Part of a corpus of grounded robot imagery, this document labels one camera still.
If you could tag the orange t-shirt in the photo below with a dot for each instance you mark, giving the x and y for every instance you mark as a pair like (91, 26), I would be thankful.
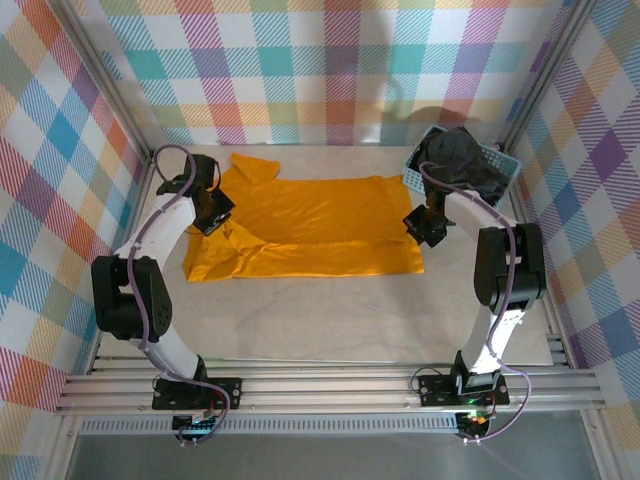
(320, 220)

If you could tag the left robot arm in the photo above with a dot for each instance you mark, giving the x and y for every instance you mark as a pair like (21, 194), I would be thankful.
(135, 305)

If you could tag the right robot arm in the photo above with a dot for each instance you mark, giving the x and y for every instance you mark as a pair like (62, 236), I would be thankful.
(505, 270)

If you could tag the light blue perforated plastic basket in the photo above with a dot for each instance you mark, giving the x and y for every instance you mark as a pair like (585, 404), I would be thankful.
(414, 177)

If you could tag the dark grey t-shirt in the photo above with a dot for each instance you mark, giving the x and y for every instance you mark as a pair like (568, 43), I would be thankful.
(465, 160)

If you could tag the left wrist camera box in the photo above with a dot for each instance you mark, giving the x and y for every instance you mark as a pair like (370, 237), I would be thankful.
(212, 226)

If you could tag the aluminium frame post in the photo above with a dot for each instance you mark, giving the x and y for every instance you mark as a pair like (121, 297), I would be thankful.
(545, 75)
(107, 85)

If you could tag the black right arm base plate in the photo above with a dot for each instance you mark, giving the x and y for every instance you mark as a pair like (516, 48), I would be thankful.
(435, 390)

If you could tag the aluminium frame cross beam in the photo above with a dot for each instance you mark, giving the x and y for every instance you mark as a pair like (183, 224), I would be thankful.
(325, 392)

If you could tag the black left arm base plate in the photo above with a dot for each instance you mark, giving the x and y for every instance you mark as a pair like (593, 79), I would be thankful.
(225, 387)

